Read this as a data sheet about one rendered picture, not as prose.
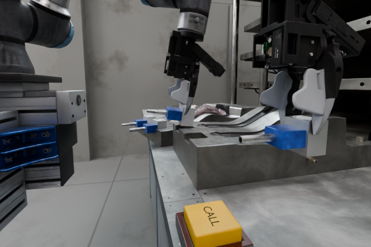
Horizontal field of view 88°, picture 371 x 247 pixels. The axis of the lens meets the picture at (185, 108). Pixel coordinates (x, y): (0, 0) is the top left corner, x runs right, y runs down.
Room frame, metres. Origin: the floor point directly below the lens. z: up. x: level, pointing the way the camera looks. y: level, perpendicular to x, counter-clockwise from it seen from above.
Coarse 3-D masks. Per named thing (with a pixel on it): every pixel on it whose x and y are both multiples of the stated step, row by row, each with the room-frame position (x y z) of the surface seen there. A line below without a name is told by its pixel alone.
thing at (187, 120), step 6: (168, 108) 0.54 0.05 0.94; (174, 108) 0.55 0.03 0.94; (180, 108) 0.56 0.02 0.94; (192, 108) 0.53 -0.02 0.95; (162, 114) 0.53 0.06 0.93; (168, 114) 0.52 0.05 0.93; (174, 114) 0.52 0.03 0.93; (180, 114) 0.53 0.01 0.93; (192, 114) 0.53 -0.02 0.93; (180, 120) 0.53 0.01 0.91; (186, 120) 0.53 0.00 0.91; (192, 120) 0.53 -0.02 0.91; (192, 126) 0.54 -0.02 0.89
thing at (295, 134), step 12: (288, 120) 0.31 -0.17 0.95; (300, 120) 0.29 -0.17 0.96; (264, 132) 0.31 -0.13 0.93; (276, 132) 0.28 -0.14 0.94; (288, 132) 0.27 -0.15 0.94; (300, 132) 0.28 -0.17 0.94; (324, 132) 0.28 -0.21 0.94; (276, 144) 0.28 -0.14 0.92; (288, 144) 0.27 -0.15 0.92; (300, 144) 0.28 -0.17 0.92; (312, 144) 0.28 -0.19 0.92; (324, 144) 0.28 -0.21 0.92; (312, 156) 0.28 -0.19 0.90
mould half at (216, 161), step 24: (240, 120) 0.64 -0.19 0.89; (264, 120) 0.57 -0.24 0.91; (336, 120) 0.45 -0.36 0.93; (192, 144) 0.39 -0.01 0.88; (216, 144) 0.38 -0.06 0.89; (240, 144) 0.39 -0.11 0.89; (264, 144) 0.40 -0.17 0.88; (336, 144) 0.45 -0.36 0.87; (360, 144) 0.47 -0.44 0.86; (192, 168) 0.39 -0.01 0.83; (216, 168) 0.37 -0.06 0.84; (240, 168) 0.39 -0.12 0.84; (264, 168) 0.40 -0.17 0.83; (288, 168) 0.42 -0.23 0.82; (312, 168) 0.43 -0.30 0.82; (336, 168) 0.45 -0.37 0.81
